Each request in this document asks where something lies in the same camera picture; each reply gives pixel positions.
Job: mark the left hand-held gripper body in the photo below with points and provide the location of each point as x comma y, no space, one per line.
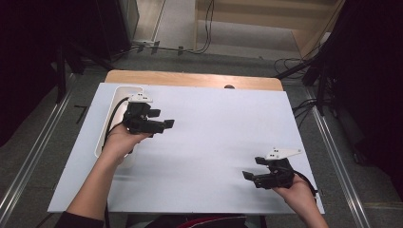
141,122

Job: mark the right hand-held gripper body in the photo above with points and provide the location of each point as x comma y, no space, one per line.
277,175

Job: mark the white plastic bin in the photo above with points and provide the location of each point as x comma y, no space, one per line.
120,93

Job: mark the person's right hand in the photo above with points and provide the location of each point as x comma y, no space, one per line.
294,193

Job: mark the person's left hand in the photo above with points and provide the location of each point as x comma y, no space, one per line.
122,144

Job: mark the white board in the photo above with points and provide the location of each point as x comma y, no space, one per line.
209,142

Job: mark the wooden table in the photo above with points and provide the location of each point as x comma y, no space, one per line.
190,78

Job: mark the person's dark red clothing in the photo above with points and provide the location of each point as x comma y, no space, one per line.
209,222

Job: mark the black metal stand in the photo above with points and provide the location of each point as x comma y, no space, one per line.
61,72
320,82

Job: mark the dark cabinet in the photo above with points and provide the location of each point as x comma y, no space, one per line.
126,22

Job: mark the person's dark sleeve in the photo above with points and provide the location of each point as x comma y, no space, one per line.
79,221

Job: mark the black curtain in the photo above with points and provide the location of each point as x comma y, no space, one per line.
28,63
370,79

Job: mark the wooden step platform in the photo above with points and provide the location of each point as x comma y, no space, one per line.
247,19

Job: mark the metal floor rail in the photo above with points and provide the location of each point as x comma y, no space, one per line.
34,152
335,158

